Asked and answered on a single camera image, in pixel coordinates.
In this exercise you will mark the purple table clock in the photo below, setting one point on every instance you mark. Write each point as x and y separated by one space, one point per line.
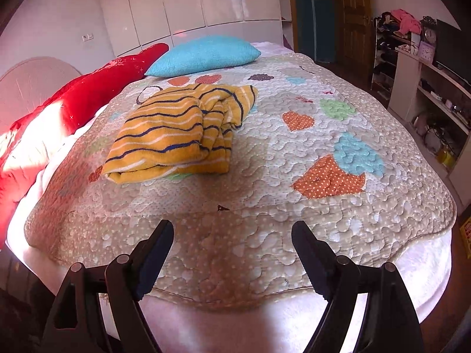
427 50

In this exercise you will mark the wall light switch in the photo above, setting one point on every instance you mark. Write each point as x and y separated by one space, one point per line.
87 37

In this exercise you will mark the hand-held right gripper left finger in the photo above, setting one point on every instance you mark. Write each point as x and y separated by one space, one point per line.
154 261

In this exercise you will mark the white shelf unit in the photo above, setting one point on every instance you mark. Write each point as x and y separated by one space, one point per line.
430 117

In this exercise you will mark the glossy white wardrobe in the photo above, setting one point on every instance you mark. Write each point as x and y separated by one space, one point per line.
184 3

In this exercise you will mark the yellow bottle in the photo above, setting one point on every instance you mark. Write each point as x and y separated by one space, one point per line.
446 156

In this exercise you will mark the wooden door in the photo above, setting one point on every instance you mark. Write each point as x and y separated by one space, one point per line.
354 18

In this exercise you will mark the heart-print quilted bedspread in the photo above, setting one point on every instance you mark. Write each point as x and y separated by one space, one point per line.
294 161

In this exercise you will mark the blue knitted pillow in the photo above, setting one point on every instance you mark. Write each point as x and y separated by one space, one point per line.
206 55

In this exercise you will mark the pink cloth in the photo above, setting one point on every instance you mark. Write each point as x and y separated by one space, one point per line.
407 20

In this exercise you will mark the black television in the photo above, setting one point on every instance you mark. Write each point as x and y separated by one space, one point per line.
453 47

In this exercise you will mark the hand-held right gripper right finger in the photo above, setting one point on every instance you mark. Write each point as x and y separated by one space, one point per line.
310 261

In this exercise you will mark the yellow striped sweater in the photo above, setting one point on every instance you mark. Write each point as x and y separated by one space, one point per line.
176 132

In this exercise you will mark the black shoe rack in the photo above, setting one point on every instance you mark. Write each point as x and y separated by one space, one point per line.
386 59

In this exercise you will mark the ornate dark clock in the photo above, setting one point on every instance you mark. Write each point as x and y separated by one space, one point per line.
429 31

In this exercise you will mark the red blanket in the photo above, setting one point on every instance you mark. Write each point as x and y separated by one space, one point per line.
73 99

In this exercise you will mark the round pink headboard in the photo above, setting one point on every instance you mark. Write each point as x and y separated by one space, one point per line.
33 84

